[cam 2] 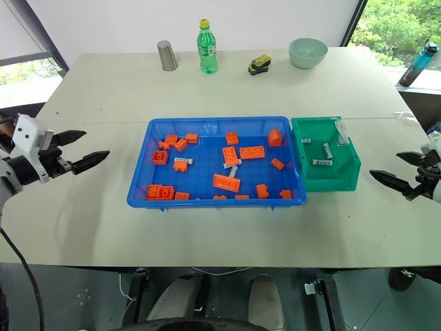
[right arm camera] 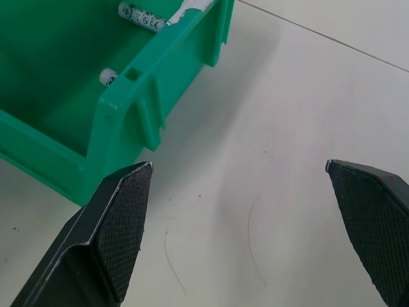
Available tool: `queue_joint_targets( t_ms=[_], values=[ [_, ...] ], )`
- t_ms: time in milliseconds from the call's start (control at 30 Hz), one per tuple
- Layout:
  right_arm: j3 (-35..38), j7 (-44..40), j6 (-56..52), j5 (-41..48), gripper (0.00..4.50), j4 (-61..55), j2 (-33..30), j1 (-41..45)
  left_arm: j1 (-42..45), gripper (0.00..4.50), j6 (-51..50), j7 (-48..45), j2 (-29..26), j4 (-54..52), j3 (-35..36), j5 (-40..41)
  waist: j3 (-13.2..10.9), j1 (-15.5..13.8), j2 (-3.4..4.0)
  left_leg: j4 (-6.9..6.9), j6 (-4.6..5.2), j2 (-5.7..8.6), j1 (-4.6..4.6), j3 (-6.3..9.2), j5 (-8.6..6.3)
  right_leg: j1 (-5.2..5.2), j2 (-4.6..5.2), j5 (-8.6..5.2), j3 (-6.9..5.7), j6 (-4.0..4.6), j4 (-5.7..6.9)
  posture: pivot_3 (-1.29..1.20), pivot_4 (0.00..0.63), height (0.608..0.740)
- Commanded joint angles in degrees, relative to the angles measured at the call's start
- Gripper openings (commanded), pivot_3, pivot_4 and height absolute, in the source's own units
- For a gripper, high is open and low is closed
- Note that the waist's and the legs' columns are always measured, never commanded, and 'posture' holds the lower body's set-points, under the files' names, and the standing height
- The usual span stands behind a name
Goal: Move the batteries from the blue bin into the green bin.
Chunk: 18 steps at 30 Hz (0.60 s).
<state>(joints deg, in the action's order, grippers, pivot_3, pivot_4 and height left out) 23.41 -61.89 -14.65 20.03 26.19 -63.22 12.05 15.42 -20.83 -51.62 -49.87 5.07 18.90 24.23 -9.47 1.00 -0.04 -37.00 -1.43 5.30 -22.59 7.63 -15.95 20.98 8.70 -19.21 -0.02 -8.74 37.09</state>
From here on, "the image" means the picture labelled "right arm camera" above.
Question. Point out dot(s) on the white AA battery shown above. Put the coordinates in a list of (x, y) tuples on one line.
[(108, 77), (140, 16)]

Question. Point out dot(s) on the torn white paper label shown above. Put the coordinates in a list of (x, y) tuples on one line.
[(188, 8)]

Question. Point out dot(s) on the green plastic bin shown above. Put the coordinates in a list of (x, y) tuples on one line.
[(64, 96)]

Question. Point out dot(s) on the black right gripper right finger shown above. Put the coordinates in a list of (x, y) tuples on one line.
[(374, 224)]

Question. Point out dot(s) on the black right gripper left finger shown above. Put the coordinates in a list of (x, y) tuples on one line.
[(105, 236)]

